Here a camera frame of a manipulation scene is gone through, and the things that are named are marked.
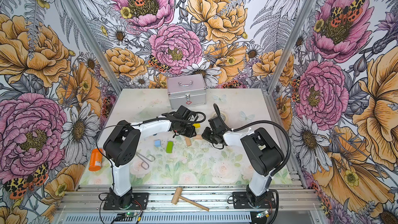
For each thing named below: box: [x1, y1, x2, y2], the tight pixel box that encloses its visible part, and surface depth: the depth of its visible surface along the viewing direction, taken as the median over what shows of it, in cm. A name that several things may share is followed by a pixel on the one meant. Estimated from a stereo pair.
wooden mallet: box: [171, 186, 210, 212], surface depth 76 cm
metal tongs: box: [135, 151, 156, 171], surface depth 88 cm
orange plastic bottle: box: [88, 148, 104, 172], surface depth 85 cm
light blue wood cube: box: [153, 138, 162, 148], surface depth 96 cm
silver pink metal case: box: [166, 73, 207, 110], surface depth 107 cm
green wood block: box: [165, 141, 174, 154], surface depth 93 cm
